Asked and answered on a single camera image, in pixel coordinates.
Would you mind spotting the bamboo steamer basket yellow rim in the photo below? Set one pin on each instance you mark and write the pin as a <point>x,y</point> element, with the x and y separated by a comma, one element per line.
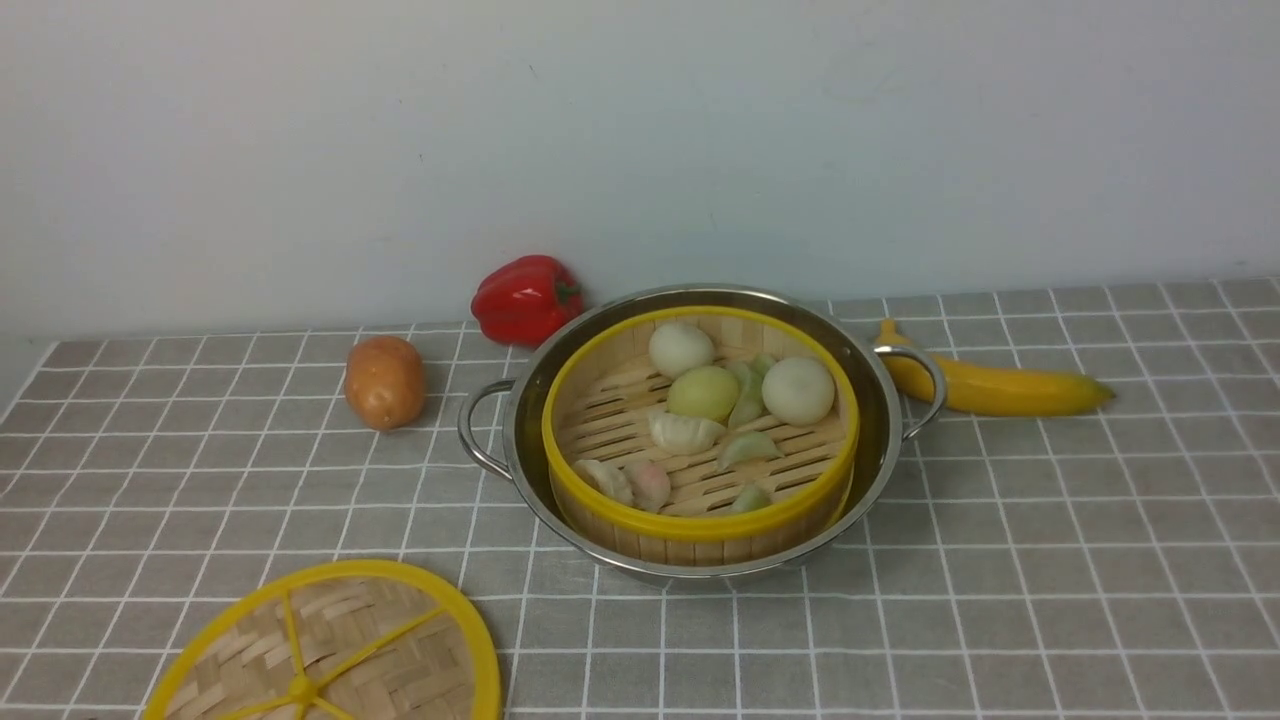
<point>598,407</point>

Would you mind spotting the bamboo steamer lid yellow rim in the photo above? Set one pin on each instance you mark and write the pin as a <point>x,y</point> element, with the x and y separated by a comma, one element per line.
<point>351,639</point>

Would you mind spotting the stainless steel pot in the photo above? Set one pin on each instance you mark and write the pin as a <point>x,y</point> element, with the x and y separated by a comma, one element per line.
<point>500,425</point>

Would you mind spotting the white round bun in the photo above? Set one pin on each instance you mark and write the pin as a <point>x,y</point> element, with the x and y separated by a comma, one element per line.
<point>799,391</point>
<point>678,347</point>

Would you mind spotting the yellow-green round bun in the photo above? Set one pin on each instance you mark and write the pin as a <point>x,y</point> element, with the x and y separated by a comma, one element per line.
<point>709,392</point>

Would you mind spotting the pink dumpling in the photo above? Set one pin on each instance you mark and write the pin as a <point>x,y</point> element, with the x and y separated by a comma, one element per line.
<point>650,485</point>

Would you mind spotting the pale white dumpling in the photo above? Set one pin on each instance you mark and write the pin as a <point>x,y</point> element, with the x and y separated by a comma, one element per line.
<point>608,481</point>

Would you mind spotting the red bell pepper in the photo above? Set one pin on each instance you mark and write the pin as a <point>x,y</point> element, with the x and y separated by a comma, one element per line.
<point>523,303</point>

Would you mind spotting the small green dumpling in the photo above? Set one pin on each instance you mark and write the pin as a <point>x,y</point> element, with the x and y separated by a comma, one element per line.
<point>751,498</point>

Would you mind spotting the brown potato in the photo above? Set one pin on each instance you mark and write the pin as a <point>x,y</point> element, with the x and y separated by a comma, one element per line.
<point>385,384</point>

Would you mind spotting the yellow banana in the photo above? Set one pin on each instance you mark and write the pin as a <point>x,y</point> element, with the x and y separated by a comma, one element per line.
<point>992,391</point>

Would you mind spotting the grey checkered tablecloth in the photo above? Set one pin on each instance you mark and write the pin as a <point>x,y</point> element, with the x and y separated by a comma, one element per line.
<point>1113,565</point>

